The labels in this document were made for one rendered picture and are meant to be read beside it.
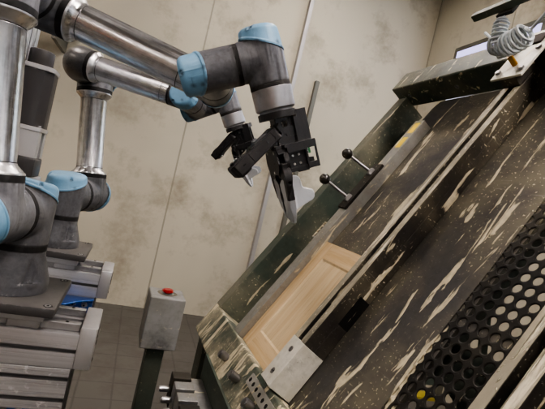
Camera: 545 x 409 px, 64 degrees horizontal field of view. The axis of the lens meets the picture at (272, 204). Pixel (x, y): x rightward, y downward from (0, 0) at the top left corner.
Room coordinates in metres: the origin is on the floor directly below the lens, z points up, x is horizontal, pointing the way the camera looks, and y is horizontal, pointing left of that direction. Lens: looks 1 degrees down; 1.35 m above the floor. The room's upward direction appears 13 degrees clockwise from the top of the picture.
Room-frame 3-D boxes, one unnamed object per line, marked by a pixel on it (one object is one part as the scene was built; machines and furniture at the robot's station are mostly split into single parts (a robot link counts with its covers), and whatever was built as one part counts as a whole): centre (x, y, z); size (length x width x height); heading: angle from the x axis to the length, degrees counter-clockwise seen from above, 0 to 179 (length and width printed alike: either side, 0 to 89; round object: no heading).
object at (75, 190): (1.38, 0.65, 1.20); 0.13 x 0.12 x 0.14; 173
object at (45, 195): (0.89, 0.50, 1.20); 0.13 x 0.12 x 0.14; 4
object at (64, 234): (1.37, 0.65, 1.09); 0.15 x 0.15 x 0.10
